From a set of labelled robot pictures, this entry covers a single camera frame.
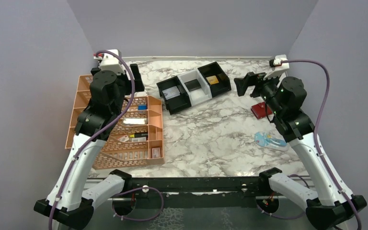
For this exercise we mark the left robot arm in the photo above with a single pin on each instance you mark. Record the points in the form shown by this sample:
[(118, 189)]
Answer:
[(111, 96)]

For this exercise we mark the silver card in bin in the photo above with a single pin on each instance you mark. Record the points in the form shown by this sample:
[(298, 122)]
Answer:
[(171, 92)]

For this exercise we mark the left black bin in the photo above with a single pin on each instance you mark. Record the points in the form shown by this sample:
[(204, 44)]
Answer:
[(177, 104)]

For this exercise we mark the blue plastic packaged item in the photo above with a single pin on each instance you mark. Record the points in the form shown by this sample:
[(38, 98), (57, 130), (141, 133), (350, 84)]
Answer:
[(267, 140)]

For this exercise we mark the blue item in organizer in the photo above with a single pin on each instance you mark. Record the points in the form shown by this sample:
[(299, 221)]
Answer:
[(142, 107)]

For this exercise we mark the red card holder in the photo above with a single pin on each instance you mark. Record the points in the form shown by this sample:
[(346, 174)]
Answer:
[(261, 110)]

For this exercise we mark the black card in bin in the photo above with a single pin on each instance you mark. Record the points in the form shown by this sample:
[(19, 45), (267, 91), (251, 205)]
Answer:
[(193, 85)]

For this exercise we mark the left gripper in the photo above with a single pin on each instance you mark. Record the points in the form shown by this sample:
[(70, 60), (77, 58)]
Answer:
[(135, 77)]

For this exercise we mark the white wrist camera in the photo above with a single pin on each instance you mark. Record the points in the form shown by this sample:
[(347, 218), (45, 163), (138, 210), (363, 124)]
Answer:
[(109, 62), (276, 67)]

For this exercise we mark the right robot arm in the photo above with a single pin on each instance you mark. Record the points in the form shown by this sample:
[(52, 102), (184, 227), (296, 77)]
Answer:
[(332, 202)]

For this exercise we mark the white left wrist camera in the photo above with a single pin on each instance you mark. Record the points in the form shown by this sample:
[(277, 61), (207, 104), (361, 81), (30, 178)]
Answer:
[(109, 62)]

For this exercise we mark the white middle bin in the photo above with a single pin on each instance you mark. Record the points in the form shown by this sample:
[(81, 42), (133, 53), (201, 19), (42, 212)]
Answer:
[(198, 96)]

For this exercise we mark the silver foil packet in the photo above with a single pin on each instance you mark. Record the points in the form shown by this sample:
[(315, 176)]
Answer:
[(134, 121)]

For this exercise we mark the orange plastic file organizer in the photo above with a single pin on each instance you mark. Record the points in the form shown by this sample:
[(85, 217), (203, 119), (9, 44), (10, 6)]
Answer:
[(122, 151)]

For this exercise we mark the right black bin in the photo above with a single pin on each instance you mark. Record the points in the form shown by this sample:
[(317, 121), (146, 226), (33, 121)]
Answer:
[(214, 68)]

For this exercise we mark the small pink card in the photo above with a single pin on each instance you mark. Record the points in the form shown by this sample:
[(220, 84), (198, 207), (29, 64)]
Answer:
[(156, 152)]

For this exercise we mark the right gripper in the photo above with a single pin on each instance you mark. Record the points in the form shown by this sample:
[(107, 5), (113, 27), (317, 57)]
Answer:
[(255, 84)]

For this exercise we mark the black mounting rail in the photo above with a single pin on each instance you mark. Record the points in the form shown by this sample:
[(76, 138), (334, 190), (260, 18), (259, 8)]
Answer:
[(192, 192)]

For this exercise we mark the black bin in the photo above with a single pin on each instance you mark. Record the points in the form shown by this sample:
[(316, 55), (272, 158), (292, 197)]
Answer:
[(214, 68), (177, 104)]

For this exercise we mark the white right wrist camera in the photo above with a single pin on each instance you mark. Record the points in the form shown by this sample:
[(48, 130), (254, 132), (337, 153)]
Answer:
[(276, 67)]

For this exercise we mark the gold card in bin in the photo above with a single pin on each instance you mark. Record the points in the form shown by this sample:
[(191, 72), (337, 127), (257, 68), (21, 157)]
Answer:
[(212, 80)]

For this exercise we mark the yellow black marker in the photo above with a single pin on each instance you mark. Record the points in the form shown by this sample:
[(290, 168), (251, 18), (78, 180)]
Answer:
[(139, 135)]

